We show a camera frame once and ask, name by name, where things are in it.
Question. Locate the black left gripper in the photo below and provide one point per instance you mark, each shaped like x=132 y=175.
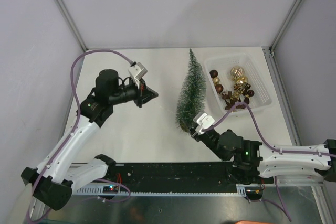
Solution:
x=146 y=94

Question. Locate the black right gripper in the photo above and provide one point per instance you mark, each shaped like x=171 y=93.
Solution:
x=192 y=133

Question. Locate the small green bottlebrush christmas tree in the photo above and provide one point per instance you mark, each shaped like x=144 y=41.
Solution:
x=191 y=99

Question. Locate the white perforated plastic basket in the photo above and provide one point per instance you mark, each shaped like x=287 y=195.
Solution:
x=223 y=64

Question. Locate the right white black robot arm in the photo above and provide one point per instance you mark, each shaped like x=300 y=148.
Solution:
x=253 y=159

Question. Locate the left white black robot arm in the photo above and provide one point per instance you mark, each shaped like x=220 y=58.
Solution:
x=52 y=182

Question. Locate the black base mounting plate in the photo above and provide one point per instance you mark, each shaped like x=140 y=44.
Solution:
x=182 y=175

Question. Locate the brown ribbon bow ornaments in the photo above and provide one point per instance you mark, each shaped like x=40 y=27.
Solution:
x=231 y=99

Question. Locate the dark brown bauble lower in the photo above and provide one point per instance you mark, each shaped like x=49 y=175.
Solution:
x=219 y=88

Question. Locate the small gold glitter bauble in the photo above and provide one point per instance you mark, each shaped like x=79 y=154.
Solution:
x=216 y=80

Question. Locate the dark brown bauble top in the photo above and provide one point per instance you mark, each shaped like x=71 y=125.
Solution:
x=213 y=73

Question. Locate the pine cone ornament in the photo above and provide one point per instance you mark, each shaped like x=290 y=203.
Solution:
x=242 y=89

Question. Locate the small dark brown bauble right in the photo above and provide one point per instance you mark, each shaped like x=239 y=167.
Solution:
x=250 y=93

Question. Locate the gold bauble cluster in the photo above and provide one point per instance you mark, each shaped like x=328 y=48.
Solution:
x=242 y=80

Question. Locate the large gold striped bauble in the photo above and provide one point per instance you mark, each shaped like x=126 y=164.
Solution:
x=237 y=72

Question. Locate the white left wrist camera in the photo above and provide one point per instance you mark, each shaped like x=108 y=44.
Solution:
x=136 y=72

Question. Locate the white slotted cable duct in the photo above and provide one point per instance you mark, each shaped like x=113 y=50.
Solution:
x=113 y=190

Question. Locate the left aluminium frame post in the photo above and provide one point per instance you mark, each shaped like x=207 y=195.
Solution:
x=71 y=24

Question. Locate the aluminium frame post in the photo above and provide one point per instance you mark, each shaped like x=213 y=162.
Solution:
x=71 y=24
x=292 y=12

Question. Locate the right aluminium frame post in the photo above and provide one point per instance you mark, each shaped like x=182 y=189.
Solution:
x=292 y=12

